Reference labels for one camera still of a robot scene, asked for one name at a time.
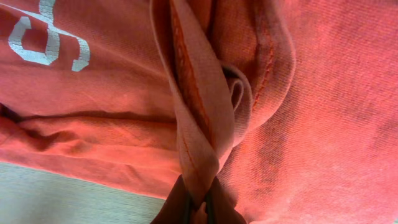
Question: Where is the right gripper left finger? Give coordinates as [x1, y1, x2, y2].
[150, 175, 192, 224]

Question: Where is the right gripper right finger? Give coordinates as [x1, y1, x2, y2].
[205, 177, 246, 224]

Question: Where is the red orange t-shirt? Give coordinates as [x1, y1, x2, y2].
[1, 1, 397, 223]

